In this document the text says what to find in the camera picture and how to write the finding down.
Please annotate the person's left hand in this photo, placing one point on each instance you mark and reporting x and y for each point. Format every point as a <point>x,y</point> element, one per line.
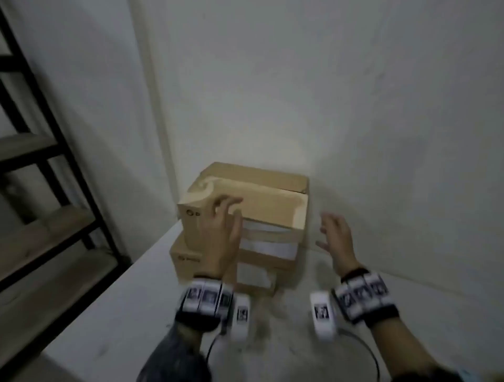
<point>220,240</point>

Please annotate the person's right hand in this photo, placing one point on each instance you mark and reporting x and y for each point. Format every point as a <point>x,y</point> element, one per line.
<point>340,244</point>

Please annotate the brown cardboard box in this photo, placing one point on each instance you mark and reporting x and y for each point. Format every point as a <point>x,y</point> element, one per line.
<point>185,265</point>
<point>267,204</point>

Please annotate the person's left forearm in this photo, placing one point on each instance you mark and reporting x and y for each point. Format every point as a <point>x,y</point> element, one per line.
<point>177,354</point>

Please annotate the person's right forearm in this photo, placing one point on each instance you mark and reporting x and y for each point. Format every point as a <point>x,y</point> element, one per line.
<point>405,350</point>

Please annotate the black shelf with wooden boards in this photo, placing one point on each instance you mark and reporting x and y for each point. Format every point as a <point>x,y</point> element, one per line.
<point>35,232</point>

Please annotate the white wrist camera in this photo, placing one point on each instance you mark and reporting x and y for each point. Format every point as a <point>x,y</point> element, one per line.
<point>240,315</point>
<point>323,315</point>

